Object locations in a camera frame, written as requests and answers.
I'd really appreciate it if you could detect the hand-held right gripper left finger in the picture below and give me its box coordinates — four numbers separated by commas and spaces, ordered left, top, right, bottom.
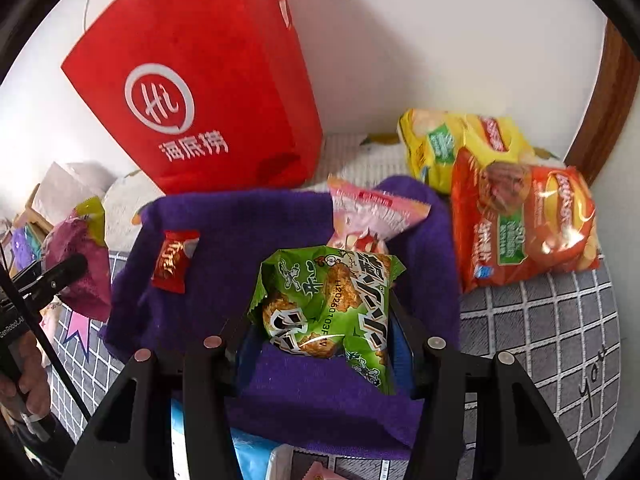
62, 310, 266, 480

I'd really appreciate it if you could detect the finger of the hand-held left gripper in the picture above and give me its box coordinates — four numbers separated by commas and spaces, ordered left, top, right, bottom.
10, 254, 89, 307

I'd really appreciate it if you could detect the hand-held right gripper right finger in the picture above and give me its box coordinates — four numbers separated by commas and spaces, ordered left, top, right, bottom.
387, 291, 586, 480

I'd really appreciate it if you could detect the purple snack packet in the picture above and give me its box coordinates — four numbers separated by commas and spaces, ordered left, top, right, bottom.
42, 197, 113, 323

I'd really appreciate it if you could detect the purple towel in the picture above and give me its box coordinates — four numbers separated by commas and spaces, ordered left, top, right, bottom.
97, 175, 463, 461

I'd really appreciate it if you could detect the green snack packet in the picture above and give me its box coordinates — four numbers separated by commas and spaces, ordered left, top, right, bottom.
248, 245, 407, 396

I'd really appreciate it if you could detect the person's left hand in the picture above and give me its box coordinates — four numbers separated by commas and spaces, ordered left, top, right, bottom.
0, 334, 52, 421

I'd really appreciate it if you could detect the wooden furniture piece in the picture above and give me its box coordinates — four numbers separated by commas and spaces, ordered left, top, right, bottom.
15, 182, 55, 233

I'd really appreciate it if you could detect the blue tissue pack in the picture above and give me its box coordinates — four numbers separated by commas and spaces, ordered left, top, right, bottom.
170, 397, 296, 480

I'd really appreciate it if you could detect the small red candy packet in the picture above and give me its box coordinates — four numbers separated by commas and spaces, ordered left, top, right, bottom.
150, 230, 201, 293

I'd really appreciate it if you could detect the grey checked bed sheet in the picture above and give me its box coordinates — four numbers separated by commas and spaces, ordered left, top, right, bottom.
30, 250, 623, 480

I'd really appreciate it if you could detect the pink snack packet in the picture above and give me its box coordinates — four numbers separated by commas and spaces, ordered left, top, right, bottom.
327, 174, 432, 256

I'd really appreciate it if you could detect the orange chip bag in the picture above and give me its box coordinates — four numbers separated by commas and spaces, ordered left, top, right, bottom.
450, 147, 601, 295

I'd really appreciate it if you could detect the white leaf print cloth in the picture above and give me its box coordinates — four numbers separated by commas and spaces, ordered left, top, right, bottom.
102, 132, 568, 253

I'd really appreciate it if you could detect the yellow chip bag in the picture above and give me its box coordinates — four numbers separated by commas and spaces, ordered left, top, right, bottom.
397, 108, 536, 196

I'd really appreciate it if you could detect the red paper bag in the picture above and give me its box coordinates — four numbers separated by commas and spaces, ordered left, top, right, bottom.
61, 0, 323, 196

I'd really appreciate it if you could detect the thin black cable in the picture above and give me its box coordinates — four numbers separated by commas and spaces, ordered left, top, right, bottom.
0, 245, 96, 423

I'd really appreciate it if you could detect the wooden bed frame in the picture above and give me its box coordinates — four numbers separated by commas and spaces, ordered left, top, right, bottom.
565, 20, 640, 188

